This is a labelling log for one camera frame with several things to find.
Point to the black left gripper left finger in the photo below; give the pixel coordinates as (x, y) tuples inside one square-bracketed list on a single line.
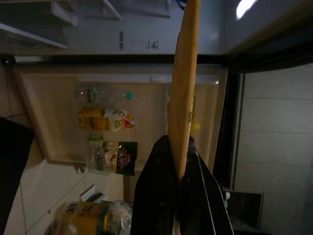
[(151, 191)]

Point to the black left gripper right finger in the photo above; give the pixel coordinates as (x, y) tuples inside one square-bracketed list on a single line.
[(207, 195)]

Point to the lemon leaf patterned plate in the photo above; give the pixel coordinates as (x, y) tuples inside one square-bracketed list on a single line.
[(185, 85)]

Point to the white fridge label sticker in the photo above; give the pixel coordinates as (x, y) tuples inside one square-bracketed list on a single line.
[(137, 44)]

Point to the grey steel fridge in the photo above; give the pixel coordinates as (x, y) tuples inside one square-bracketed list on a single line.
[(97, 36)]

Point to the dark green food packet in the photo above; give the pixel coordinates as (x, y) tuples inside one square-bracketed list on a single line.
[(124, 157)]

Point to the clear plastic jar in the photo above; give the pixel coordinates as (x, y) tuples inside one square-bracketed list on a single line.
[(96, 156)]

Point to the yellow squeeze bottle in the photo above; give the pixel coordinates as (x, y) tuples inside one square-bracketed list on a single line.
[(196, 122)]

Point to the orange green juice carton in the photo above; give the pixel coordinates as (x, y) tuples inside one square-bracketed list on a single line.
[(105, 120)]

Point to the clear bottle teal cap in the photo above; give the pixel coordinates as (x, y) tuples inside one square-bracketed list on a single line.
[(102, 94)]

